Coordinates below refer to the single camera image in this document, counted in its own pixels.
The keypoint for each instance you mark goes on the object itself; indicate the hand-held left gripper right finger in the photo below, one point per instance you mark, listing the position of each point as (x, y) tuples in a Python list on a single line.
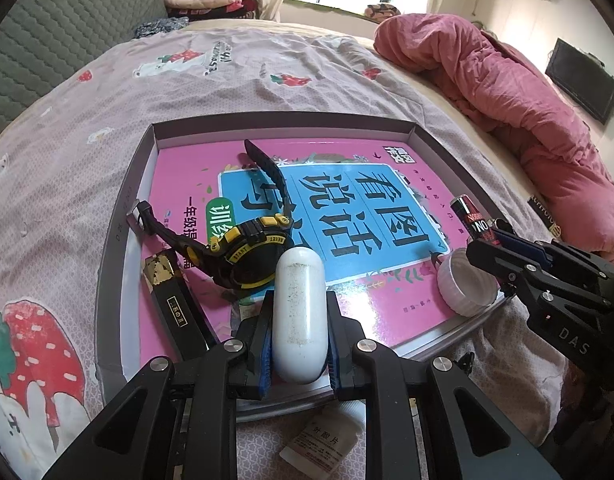
[(334, 370)]

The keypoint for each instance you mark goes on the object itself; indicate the pink folded blanket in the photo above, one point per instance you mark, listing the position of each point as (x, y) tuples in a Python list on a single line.
[(202, 3)]

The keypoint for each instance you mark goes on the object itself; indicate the black case with gold tip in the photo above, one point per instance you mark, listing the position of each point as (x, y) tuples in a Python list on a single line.
[(179, 310)]

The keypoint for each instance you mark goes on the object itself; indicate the white ribbed cup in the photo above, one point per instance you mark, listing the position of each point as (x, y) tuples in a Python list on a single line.
[(462, 285)]

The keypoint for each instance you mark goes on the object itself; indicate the red black tube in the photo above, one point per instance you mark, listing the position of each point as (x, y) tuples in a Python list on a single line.
[(474, 220)]

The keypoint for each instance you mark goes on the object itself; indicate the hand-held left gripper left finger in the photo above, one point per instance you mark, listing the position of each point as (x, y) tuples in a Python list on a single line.
[(264, 370)]

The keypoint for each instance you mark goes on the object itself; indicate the white pill bottle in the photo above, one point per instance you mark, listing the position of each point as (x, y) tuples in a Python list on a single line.
[(319, 445)]

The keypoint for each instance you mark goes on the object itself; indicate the blue patterned cloth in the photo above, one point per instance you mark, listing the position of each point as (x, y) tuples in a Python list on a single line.
[(162, 27)]

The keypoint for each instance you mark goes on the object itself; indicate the white capsule case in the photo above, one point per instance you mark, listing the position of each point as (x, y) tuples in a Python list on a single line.
[(299, 310)]

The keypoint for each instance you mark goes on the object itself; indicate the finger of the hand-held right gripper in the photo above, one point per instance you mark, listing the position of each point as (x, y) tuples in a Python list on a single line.
[(524, 247), (507, 270)]

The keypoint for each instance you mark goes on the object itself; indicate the black television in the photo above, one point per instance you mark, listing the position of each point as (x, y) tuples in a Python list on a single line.
[(582, 82)]

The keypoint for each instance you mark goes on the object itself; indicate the pink book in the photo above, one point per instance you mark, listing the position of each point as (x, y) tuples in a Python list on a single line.
[(377, 320)]

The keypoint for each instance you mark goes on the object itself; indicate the grey quilted headboard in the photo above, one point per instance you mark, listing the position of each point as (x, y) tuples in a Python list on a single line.
[(52, 35)]

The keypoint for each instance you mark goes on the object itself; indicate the pink quilt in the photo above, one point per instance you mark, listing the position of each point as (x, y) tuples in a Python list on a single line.
[(487, 85)]

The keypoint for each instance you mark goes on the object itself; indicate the black fabric tag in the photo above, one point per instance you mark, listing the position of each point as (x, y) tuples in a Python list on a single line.
[(544, 215)]

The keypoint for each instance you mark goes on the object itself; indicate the small black clip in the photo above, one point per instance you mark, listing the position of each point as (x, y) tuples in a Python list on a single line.
[(467, 362)]

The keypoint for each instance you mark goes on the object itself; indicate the grey cardboard box tray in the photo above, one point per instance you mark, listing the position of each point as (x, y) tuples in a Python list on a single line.
[(117, 260)]

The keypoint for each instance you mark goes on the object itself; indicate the patterned cushion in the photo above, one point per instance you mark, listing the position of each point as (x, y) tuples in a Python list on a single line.
[(382, 11)]

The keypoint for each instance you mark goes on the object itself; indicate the black yellow wristwatch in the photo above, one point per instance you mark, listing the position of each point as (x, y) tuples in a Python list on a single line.
[(247, 260)]

